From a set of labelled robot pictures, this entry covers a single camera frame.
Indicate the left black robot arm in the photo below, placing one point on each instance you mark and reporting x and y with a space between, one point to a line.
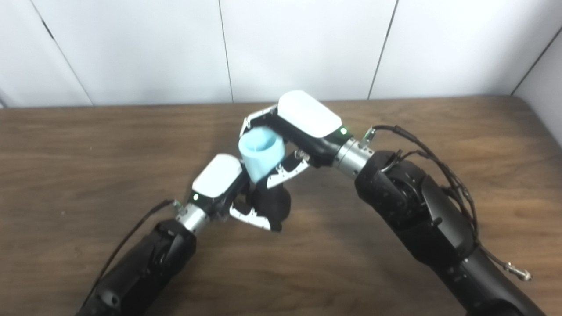
140 267

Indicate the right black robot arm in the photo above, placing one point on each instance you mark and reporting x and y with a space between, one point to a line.
417 206

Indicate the black nozzle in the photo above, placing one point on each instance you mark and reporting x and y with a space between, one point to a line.
274 204

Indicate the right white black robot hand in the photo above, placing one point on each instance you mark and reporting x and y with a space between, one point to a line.
307 114

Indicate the light blue cylinder cup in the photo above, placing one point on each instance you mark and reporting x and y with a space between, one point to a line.
261 162

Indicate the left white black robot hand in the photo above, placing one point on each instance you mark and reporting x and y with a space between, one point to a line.
217 175

